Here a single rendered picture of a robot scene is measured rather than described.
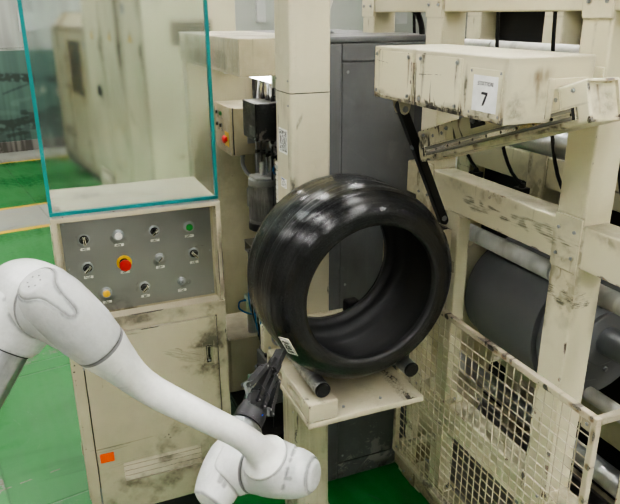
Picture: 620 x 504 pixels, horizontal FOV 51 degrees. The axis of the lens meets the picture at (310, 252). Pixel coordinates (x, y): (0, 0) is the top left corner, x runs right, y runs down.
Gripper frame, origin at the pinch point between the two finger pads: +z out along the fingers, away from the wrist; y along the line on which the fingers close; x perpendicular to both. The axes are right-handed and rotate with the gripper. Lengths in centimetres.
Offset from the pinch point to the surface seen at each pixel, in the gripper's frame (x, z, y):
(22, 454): -178, 4, 50
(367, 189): 28, 35, -24
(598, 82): 86, 43, -31
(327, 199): 20.6, 28.1, -27.4
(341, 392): -0.4, 13.6, 30.1
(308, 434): -30, 19, 58
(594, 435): 71, 1, 35
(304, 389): -3.8, 5.4, 18.2
